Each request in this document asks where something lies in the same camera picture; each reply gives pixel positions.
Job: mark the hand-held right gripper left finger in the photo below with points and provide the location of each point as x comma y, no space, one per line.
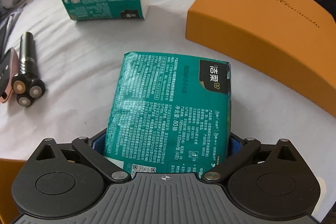
98,144

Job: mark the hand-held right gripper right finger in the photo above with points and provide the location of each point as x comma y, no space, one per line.
237,145

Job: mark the orange cardboard box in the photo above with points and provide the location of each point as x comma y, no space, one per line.
8,182

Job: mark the grey printed bed sheet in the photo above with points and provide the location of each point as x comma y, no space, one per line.
78,56

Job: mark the black three-head shaver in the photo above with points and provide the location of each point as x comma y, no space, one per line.
27,50

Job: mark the pink computer mouse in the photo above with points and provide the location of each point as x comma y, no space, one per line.
8,69

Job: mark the orange box lid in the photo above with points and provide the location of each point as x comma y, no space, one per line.
262,16

